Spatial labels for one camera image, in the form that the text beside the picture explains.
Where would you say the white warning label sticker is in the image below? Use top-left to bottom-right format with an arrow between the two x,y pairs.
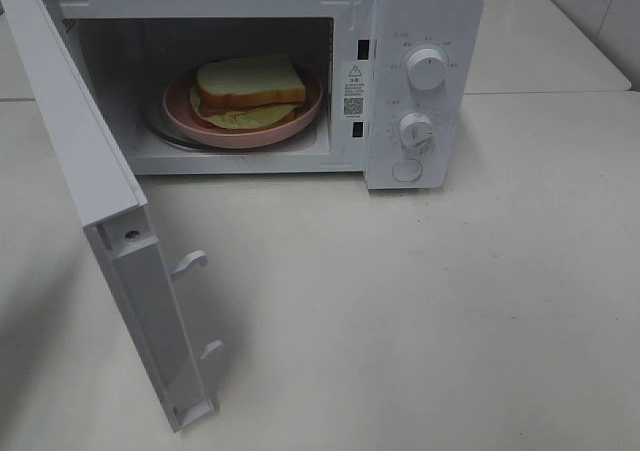
339,60 -> 371,120

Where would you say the white microwave oven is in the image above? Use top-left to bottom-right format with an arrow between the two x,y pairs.
57,0 -> 483,189

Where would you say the round door release button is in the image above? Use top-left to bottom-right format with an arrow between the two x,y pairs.
392,159 -> 422,183

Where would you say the pink round plate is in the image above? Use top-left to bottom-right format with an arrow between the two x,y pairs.
162,67 -> 324,150

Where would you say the upper white power knob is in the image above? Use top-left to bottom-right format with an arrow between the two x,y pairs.
405,44 -> 448,91

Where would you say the lower white timer knob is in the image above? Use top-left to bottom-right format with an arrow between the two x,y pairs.
398,112 -> 435,149

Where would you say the glass microwave turntable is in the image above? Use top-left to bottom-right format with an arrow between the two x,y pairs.
139,108 -> 330,155

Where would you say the white bread sandwich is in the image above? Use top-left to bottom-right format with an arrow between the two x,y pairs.
189,54 -> 307,130

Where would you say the white microwave door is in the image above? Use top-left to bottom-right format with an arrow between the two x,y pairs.
2,0 -> 215,431

